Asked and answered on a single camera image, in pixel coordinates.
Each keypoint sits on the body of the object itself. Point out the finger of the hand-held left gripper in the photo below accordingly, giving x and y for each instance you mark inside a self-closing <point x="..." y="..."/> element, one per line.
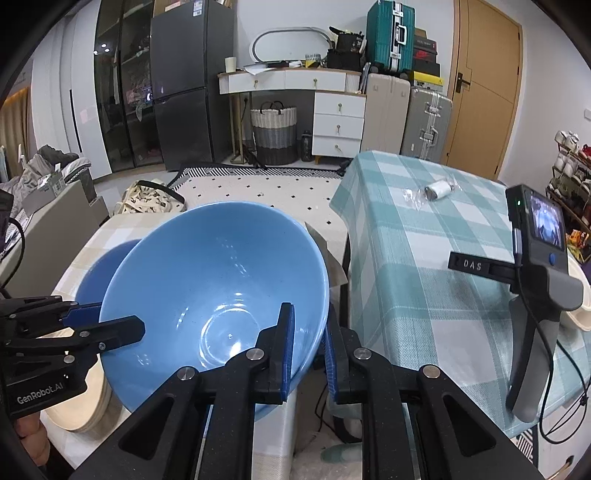
<point x="120" y="331"/>
<point x="85" y="312"/>

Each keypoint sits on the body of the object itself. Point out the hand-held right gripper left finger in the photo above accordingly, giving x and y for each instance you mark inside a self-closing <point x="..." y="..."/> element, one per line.
<point x="287" y="355"/>

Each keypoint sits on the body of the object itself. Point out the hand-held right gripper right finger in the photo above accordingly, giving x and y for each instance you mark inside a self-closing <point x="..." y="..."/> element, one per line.
<point x="331" y="374"/>

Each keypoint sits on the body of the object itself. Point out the cream plate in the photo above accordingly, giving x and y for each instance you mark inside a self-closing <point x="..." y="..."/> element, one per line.
<point x="78" y="397"/>
<point x="106" y="422"/>

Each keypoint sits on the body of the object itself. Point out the light blue bowl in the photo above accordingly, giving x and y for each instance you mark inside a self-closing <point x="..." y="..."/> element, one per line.
<point x="217" y="286"/>

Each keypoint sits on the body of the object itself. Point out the person's left hand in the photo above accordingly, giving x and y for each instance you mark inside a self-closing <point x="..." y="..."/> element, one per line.
<point x="33" y="443"/>

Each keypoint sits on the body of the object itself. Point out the green slipper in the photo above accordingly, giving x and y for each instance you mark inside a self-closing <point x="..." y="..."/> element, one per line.
<point x="341" y="453"/>

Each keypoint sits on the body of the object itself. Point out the white cardboard box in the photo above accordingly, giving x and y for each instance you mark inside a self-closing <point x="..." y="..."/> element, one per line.
<point x="48" y="189"/>

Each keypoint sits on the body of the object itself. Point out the patterned tote bag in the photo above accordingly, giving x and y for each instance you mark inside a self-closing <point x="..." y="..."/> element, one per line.
<point x="147" y="198"/>

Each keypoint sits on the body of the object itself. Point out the teal checked tablecloth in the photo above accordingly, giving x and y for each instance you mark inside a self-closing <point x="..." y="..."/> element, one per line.
<point x="415" y="258"/>

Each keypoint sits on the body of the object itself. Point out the grey jacket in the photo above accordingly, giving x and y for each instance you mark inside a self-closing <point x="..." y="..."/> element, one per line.
<point x="55" y="161"/>

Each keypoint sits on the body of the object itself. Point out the dotted rug with striped border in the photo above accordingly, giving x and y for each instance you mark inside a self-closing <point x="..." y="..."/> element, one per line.
<point x="258" y="189"/>

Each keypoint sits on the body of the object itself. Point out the dark bottle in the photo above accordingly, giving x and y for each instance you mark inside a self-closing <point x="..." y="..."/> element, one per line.
<point x="306" y="145"/>

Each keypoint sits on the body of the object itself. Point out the white roll in plastic bag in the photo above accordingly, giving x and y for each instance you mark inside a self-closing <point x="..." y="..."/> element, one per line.
<point x="436" y="190"/>

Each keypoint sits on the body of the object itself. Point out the woven laundry basket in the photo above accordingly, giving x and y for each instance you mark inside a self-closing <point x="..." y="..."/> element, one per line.
<point x="274" y="134"/>

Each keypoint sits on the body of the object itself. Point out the glass door cabinet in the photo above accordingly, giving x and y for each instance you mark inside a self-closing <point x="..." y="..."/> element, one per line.
<point x="124" y="92"/>

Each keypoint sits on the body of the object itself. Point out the grey spare gripper device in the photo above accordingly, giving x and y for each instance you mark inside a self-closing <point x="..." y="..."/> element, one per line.
<point x="549" y="286"/>

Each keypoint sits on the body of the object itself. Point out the white dresser desk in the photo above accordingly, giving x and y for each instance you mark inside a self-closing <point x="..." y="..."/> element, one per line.
<point x="337" y="120"/>

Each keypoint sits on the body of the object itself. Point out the dark grey refrigerator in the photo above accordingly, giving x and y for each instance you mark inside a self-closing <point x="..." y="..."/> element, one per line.
<point x="194" y="83"/>

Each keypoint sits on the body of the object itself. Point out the beige suitcase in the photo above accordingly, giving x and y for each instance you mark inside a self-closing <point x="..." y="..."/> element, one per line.
<point x="385" y="115"/>

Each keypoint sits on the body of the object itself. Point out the cream bowl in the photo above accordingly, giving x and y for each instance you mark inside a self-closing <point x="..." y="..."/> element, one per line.
<point x="582" y="304"/>

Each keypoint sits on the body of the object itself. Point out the silver suitcase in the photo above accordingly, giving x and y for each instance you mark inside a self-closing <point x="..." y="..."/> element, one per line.
<point x="427" y="124"/>

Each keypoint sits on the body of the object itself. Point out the beige cup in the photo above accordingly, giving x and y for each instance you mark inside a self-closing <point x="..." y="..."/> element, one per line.
<point x="231" y="63"/>

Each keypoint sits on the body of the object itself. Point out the black bag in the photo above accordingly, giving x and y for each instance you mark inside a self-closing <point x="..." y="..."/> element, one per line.
<point x="346" y="50"/>

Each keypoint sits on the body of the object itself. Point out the shoe rack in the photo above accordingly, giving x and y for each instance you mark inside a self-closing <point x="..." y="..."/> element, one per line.
<point x="570" y="175"/>

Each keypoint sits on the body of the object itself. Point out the stack of shoe boxes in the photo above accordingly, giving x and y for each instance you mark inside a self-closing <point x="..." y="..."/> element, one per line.
<point x="425" y="60"/>

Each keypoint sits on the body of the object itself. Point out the wooden door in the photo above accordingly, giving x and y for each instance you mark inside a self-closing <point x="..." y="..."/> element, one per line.
<point x="485" y="83"/>

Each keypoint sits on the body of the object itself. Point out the teal suitcase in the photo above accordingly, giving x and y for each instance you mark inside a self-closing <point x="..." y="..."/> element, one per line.
<point x="383" y="32"/>

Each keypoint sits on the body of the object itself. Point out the oval mirror frame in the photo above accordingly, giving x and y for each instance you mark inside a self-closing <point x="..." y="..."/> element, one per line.
<point x="258" y="41"/>

